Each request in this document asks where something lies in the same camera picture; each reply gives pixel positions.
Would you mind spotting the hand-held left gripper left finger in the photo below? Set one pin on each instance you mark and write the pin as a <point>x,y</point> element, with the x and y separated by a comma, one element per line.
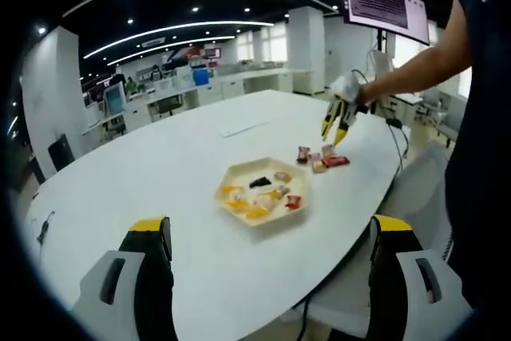
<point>151,273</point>

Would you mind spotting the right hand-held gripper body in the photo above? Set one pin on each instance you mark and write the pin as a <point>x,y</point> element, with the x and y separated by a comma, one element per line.
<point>347,85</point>

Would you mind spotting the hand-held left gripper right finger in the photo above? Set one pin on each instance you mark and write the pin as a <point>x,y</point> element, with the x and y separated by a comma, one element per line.
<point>387,277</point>

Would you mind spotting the pink food packet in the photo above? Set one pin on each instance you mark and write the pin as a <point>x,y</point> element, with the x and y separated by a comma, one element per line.
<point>328,152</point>

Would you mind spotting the red food bar packet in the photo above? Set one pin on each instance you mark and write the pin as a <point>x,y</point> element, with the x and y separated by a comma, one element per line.
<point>335,162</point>

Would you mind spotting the beige food packet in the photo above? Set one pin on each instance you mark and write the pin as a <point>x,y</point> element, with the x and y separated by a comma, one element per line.
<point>282,176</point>
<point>317,164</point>

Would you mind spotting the dark brown food bar packet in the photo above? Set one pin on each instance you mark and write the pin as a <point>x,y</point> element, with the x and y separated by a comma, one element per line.
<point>303,154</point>

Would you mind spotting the grey food packet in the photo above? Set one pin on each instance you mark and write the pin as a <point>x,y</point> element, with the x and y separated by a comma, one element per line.
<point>283,190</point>

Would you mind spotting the small red candy food packet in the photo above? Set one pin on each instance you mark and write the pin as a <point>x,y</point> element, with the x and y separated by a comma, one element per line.
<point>293,202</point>

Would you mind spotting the black food packet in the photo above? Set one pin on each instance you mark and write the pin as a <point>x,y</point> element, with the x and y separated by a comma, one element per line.
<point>259,182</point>

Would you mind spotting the cream hexagonal container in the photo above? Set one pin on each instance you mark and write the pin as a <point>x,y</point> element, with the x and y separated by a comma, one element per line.
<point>243,171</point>

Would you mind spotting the black monitor stand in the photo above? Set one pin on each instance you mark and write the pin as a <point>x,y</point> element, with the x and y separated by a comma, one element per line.
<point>380,39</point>

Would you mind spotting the white side desk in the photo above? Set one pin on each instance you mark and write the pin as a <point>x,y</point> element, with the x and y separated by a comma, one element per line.
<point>407,98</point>

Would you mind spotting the large screen monitor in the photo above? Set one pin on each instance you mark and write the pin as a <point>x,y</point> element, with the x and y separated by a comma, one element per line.
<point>383,7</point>

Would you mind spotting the white flat strip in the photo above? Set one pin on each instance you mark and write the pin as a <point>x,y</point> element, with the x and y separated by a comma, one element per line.
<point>239,130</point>

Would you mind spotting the row of white office desks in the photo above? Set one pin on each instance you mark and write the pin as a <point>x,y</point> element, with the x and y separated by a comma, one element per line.
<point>239,85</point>

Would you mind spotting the grey office chair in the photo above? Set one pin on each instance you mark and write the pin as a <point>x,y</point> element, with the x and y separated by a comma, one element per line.
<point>453,117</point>

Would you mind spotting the person's dark shirt torso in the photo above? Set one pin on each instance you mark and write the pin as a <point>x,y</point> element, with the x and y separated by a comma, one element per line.
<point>475,177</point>

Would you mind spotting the blue box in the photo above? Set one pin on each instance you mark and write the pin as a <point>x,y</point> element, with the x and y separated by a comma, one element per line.
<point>201,77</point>

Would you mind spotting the white storage box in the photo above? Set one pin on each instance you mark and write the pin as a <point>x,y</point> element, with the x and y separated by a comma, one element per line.
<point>183,79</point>

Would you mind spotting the black office chair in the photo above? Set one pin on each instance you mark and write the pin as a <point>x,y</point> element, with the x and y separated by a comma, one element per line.
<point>167,104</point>

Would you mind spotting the teal screen monitor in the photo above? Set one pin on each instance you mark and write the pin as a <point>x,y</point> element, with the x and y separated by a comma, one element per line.
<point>116,96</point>

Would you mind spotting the white square pillar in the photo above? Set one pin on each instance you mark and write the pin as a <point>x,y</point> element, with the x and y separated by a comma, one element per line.
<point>52,97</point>

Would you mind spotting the red white wall banner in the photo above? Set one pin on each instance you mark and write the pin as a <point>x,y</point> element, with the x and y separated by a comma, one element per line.
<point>181,55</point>

